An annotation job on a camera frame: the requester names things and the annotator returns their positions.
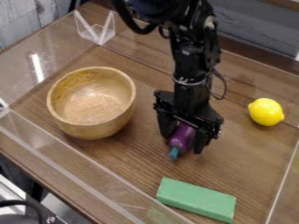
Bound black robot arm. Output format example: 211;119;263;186
112;0;224;159

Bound clear acrylic corner bracket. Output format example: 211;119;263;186
73;10;116;46

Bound purple toy eggplant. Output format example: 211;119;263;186
168;123;195;160

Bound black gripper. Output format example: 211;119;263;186
153;77;224;154

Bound black metal table bracket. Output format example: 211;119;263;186
24;194;68;224

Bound black cable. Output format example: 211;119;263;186
0;198;42;224

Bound brown wooden bowl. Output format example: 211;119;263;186
46;66;136;140

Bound yellow lemon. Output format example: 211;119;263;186
247;98;285;127

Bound green rectangular block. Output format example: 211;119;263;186
156;177;236;224

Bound clear acrylic tray walls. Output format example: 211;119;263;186
0;16;299;224

